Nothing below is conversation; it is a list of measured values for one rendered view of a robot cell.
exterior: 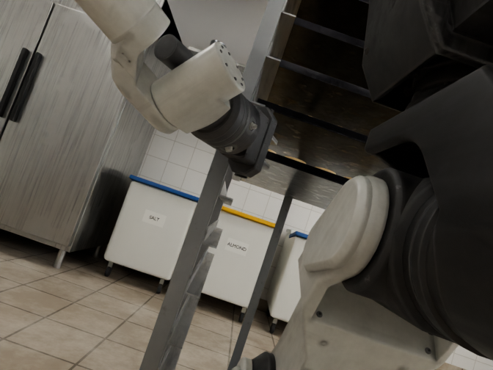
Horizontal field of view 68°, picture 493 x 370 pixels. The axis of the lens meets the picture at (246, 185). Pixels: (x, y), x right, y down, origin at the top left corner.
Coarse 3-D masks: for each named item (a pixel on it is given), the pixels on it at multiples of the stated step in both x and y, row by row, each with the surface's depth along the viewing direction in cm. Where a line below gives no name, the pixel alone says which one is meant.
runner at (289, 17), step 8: (280, 16) 70; (288, 16) 69; (280, 24) 73; (288, 24) 72; (280, 32) 76; (288, 32) 74; (280, 40) 79; (272, 48) 84; (280, 48) 82; (272, 56) 87; (280, 56) 86
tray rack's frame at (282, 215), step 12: (228, 168) 127; (228, 180) 127; (216, 204) 126; (288, 204) 129; (216, 216) 126; (276, 228) 128; (276, 240) 128; (204, 252) 125; (264, 264) 127; (264, 276) 127; (252, 300) 126; (252, 312) 126; (240, 336) 125; (240, 348) 125
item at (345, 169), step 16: (288, 112) 69; (288, 128) 77; (304, 128) 73; (320, 128) 70; (336, 128) 69; (288, 144) 91; (304, 144) 85; (320, 144) 81; (336, 144) 76; (352, 144) 73; (304, 160) 103; (320, 160) 97; (336, 160) 90; (352, 160) 85; (368, 160) 80; (352, 176) 103
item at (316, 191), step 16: (272, 160) 68; (288, 160) 68; (256, 176) 100; (272, 176) 89; (288, 176) 80; (304, 176) 73; (320, 176) 68; (336, 176) 68; (288, 192) 113; (304, 192) 99; (320, 192) 89; (336, 192) 80
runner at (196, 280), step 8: (208, 248) 125; (208, 256) 117; (200, 264) 95; (208, 264) 101; (192, 272) 68; (200, 272) 86; (192, 280) 74; (200, 280) 77; (192, 288) 68; (200, 288) 70; (192, 296) 64
